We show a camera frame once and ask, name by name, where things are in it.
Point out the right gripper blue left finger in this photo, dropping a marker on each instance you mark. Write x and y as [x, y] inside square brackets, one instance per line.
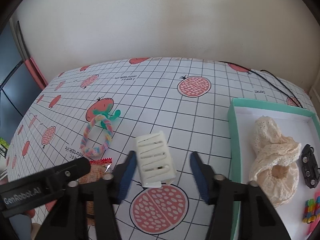
[123, 175]

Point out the cream lace scrunchie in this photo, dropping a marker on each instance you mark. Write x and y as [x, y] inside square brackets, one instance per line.
[275, 167]

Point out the colourful building block toy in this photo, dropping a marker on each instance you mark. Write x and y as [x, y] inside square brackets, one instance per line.
[308, 212]

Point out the green plastic hair clip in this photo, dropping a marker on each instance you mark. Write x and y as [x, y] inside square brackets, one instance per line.
[109, 116]

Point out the black toy car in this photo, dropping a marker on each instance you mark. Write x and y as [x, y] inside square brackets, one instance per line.
[310, 168]

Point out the orange wafer snack packet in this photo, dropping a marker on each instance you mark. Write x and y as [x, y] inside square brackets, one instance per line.
[98, 169]

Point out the pink hair roller clip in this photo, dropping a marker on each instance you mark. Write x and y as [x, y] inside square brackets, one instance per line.
[315, 213]

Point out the person's hand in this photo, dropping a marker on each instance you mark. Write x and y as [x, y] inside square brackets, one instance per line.
[34, 226]

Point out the white plastic hair claw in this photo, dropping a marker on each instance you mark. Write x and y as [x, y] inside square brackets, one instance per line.
[155, 163]

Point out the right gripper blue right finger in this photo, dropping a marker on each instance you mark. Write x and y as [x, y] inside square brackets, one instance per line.
[204, 178]

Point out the teal white box tray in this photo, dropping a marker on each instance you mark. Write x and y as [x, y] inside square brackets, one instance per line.
[300, 124]

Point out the pomegranate grid tablecloth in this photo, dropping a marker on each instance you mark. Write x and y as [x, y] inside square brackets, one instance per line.
[186, 99]

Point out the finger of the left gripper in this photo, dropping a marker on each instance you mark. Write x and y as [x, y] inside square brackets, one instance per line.
[59, 176]

